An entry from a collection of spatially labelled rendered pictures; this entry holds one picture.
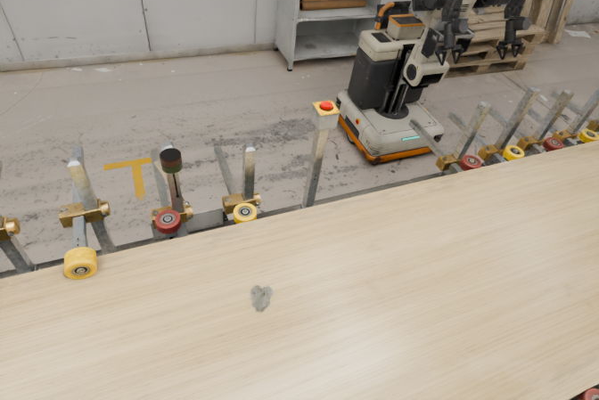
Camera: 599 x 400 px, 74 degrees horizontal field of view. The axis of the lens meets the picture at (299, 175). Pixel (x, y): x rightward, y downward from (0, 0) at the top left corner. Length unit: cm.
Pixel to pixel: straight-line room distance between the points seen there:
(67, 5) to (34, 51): 49
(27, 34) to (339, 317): 343
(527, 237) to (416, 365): 69
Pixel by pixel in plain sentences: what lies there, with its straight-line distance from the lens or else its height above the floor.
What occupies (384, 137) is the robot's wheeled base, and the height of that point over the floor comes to 28.
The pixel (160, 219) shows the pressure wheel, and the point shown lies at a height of 91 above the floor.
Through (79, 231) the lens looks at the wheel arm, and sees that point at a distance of 134.
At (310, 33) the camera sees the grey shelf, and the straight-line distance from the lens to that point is 436.
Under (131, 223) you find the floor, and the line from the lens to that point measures 258.
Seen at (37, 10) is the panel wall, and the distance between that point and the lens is 391.
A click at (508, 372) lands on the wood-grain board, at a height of 90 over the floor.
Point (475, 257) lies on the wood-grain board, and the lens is 148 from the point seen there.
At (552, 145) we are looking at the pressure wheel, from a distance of 218.
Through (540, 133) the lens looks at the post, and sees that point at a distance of 228.
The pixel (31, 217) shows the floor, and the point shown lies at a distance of 280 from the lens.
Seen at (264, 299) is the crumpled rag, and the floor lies 91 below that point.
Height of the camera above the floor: 196
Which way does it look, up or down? 44 degrees down
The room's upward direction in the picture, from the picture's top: 9 degrees clockwise
